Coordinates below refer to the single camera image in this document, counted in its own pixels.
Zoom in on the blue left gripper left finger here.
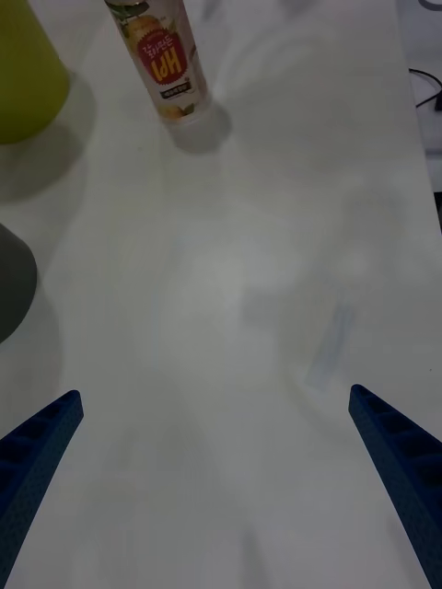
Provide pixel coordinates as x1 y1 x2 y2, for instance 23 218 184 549
0 389 85 589

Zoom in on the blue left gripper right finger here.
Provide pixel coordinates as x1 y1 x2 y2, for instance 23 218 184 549
347 384 442 589

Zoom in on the clear bottle with red label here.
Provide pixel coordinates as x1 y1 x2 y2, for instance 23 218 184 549
104 0 231 154

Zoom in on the grey plastic bin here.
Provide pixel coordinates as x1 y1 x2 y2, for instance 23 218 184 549
0 222 39 345

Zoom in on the yellow-green plastic bin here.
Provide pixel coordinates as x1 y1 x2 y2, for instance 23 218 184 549
0 0 72 146

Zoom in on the black cable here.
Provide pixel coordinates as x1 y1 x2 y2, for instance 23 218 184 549
408 67 442 111

